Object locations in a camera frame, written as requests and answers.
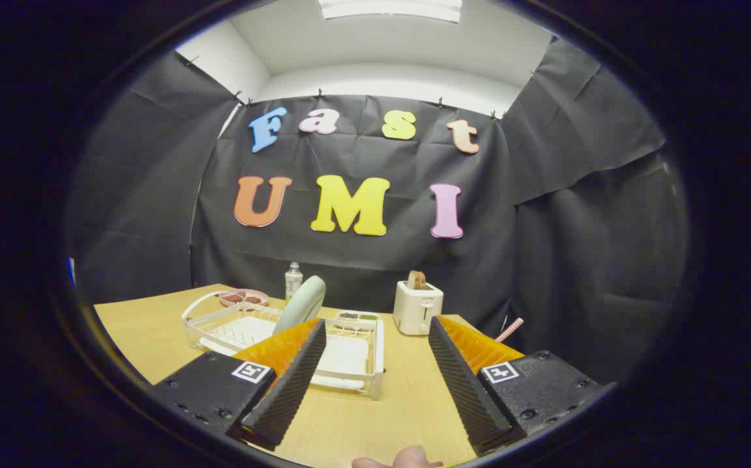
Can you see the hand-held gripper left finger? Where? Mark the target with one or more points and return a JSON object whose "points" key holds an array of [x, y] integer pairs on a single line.
{"points": [[284, 396]]}

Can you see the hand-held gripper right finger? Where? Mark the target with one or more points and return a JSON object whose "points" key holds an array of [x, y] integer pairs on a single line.
{"points": [[466, 396]]}

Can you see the pale green plate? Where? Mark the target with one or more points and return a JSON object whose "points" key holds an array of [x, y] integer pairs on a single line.
{"points": [[300, 304]]}

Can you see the pink divided dish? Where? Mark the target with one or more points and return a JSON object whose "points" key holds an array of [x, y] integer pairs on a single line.
{"points": [[243, 298]]}

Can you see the cream toaster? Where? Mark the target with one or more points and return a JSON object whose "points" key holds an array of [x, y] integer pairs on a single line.
{"points": [[417, 312]]}

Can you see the white divided snack tray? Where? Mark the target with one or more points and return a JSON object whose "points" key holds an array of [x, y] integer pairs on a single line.
{"points": [[357, 316]]}

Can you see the clear bottle with green drink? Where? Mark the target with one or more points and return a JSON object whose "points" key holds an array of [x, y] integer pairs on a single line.
{"points": [[293, 281]]}

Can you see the toast slice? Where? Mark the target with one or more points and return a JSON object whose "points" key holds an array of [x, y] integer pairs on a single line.
{"points": [[417, 280]]}

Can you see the black backdrop cloth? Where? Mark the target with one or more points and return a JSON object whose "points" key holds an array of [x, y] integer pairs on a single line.
{"points": [[375, 253]]}

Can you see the ceiling light panel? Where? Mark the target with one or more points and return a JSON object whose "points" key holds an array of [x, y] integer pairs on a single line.
{"points": [[391, 8]]}

